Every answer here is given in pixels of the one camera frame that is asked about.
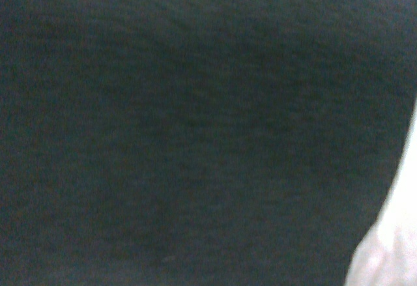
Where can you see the white tea bag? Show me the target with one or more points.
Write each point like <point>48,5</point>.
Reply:
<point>387,253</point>

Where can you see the black tablecloth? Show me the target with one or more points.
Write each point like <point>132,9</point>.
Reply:
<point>198,142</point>

